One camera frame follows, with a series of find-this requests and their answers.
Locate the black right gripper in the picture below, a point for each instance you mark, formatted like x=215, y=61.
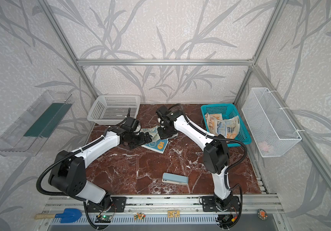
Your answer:
x=167, y=132

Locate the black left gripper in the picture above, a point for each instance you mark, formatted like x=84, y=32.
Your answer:
x=142, y=138

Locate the blue bunny pattern towel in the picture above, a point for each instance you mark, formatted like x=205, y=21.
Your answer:
x=157, y=144

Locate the white perforated plastic basket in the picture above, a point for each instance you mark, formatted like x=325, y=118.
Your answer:
x=112, y=109

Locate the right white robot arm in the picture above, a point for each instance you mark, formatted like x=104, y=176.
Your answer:
x=215, y=149

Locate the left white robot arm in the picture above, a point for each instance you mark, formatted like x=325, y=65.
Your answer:
x=67, y=175

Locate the orange rabbit print towel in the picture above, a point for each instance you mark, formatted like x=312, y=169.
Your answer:
x=212, y=121

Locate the light blue stapler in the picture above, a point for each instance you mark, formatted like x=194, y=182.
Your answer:
x=175, y=179

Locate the blue rabbit print towel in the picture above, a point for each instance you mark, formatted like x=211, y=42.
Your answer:
x=229, y=128

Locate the small colourful connector bundle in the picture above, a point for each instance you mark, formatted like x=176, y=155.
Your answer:
x=139, y=216

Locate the green microcontroller board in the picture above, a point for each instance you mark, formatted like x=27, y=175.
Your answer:
x=103, y=219

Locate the small yellow circuit board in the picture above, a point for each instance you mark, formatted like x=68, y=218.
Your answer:
x=173, y=213

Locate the blue toy shovel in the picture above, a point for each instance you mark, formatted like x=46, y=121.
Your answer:
x=69, y=215

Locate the round orange circuit board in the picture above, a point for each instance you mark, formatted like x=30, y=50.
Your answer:
x=262, y=214

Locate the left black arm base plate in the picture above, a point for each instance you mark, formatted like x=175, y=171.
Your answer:
x=116, y=203

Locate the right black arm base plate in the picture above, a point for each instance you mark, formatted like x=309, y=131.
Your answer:
x=209, y=204

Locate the clear plastic wall tray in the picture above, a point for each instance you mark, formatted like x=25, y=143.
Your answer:
x=28, y=134

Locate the pink object in wire basket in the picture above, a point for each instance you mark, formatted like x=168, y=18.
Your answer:
x=265, y=147

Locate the white wire mesh basket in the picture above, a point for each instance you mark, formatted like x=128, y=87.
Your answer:
x=269, y=122

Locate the right controller board with wires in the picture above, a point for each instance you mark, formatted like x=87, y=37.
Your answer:
x=227, y=221

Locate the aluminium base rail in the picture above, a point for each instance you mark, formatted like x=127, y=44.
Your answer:
x=189, y=204

